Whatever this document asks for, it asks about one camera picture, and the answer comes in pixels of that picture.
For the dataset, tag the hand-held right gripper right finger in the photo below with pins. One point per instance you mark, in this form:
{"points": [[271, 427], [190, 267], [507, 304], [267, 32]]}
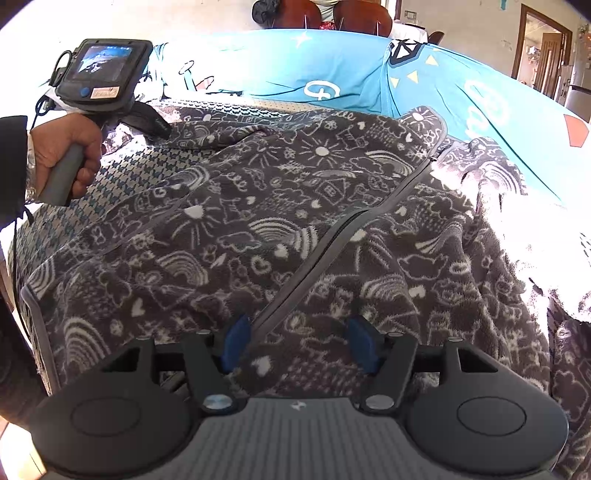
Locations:
{"points": [[364, 344]]}

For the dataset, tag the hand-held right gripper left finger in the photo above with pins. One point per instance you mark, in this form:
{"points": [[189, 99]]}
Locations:
{"points": [[236, 344]]}

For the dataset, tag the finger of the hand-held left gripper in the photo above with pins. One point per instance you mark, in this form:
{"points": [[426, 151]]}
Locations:
{"points": [[156, 125]]}

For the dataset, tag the grey patterned fleece jacket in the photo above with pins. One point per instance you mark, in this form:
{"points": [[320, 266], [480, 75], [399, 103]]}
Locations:
{"points": [[323, 207]]}

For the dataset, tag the person's left hand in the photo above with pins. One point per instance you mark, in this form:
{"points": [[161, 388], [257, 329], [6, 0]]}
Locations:
{"points": [[60, 134]]}

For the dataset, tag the houndstooth sofa seat cover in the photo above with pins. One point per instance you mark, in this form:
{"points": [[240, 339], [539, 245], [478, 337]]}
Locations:
{"points": [[134, 173]]}

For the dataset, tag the pile of padded coats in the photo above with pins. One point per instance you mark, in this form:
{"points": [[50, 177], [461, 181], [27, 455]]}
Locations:
{"points": [[263, 7]]}

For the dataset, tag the brown wooden chair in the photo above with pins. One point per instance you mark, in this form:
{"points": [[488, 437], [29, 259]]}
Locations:
{"points": [[295, 11], [364, 14]]}

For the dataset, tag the red floral cloth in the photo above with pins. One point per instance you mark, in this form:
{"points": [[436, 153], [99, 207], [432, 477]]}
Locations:
{"points": [[327, 24]]}

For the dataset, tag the blue printed sofa cover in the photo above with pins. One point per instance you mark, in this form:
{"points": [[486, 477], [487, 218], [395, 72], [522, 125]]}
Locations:
{"points": [[351, 69]]}

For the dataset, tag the person's dark clothing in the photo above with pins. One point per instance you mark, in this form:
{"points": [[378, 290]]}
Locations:
{"points": [[18, 346]]}

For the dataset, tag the table with white tablecloth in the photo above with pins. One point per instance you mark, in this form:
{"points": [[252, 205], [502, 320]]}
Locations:
{"points": [[411, 33]]}

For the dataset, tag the dark dining chair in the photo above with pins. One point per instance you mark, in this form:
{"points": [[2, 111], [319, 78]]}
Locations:
{"points": [[436, 38]]}

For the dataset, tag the silver refrigerator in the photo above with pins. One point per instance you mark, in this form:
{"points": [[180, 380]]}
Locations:
{"points": [[579, 92]]}

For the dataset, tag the wooden door with dark frame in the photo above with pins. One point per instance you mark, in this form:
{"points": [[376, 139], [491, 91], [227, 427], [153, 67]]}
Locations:
{"points": [[547, 55]]}

